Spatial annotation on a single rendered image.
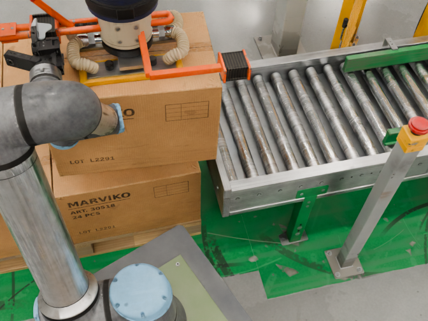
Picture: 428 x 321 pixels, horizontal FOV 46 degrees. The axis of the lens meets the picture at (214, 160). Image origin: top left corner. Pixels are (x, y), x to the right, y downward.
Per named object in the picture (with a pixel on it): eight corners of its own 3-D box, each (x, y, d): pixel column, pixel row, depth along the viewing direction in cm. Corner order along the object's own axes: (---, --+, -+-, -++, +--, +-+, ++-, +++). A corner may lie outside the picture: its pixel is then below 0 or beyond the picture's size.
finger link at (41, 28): (51, 16, 156) (54, 42, 153) (31, 19, 155) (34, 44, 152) (49, 10, 153) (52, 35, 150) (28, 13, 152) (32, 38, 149)
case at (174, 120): (200, 86, 219) (203, 11, 187) (216, 159, 196) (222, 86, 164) (60, 99, 211) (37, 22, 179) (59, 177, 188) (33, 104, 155)
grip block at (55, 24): (60, 25, 163) (56, 10, 158) (61, 45, 158) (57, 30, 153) (34, 28, 162) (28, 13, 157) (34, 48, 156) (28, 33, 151)
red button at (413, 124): (421, 121, 165) (425, 113, 162) (431, 137, 161) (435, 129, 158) (401, 125, 164) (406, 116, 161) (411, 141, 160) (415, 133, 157)
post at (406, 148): (348, 254, 246) (420, 121, 165) (353, 267, 242) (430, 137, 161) (334, 256, 245) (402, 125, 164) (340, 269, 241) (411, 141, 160)
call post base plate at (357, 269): (352, 245, 249) (353, 242, 247) (364, 272, 240) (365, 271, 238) (323, 251, 246) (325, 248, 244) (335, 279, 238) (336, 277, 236)
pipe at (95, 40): (171, 16, 179) (171, 2, 174) (183, 64, 164) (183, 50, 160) (74, 25, 173) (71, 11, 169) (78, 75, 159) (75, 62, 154)
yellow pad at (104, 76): (179, 55, 172) (179, 44, 168) (185, 76, 166) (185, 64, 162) (79, 67, 166) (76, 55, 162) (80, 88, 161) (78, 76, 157)
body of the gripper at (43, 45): (64, 53, 156) (65, 80, 150) (35, 57, 155) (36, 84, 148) (58, 34, 150) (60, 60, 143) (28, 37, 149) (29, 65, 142)
